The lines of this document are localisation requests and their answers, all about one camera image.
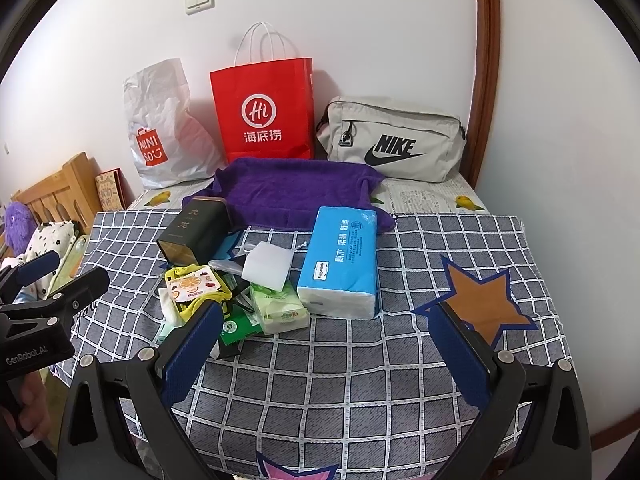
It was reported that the white fruit print bedsheet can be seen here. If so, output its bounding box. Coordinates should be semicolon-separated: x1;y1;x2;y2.
127;174;488;214

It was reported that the blue tissue pack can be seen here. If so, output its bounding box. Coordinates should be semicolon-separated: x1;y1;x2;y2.
296;206;378;320

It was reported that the dark green tin box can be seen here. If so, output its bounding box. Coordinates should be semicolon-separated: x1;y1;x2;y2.
156;196;232;266

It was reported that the purple towel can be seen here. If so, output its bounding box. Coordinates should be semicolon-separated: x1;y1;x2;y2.
194;157;395;233

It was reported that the white Miniso plastic bag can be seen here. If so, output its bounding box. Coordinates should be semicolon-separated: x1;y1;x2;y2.
122;58;226;190

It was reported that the purple plush toy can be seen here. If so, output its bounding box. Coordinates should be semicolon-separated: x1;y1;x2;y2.
4;202;37;255

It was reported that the white spotted cloth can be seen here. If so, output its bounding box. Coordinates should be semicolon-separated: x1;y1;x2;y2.
1;221;88;304

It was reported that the white sponge block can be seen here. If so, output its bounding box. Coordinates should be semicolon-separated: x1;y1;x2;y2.
241;242;294;292

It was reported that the grey Nike pouch bag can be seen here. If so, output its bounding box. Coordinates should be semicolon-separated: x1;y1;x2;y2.
316;96;466;183

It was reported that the person left hand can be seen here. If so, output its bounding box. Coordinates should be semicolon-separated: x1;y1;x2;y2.
18;372;51;441

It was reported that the brown wooden door frame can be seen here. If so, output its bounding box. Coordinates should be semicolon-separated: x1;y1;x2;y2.
460;0;501;188

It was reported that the light green tissue pack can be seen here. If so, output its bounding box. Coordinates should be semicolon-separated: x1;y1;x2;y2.
250;281;310;336

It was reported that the brown decorated box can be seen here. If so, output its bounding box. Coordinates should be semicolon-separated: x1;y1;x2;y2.
94;168;126;211

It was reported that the clear plastic bag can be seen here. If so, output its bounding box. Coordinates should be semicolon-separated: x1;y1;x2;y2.
208;247;254;277

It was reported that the grey checkered blanket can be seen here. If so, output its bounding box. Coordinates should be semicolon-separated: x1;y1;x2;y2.
49;209;576;480

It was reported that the red paper shopping bag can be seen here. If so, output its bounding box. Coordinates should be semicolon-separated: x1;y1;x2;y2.
209;56;314;162

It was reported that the orange fruit print packet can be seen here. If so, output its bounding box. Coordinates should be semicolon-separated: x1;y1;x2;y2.
165;266;222;304

